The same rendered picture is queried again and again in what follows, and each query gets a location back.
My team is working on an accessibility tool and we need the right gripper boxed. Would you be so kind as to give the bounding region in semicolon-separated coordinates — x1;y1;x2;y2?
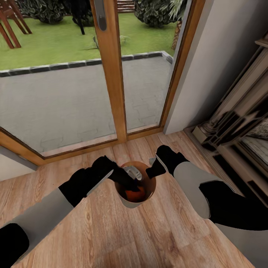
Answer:
146;163;166;179

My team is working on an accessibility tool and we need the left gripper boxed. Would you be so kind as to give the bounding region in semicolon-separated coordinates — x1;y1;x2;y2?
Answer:
115;167;140;192

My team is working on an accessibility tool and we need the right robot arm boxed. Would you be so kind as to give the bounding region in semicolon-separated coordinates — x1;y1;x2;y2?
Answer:
146;145;268;268

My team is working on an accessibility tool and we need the trash can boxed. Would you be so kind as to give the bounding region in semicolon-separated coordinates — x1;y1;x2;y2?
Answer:
114;161;157;208

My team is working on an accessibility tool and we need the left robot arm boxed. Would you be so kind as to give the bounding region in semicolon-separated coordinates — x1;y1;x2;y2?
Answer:
0;155;142;268

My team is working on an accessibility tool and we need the can of soda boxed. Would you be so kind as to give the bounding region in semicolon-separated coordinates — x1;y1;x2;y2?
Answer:
130;172;137;185
120;184;146;202

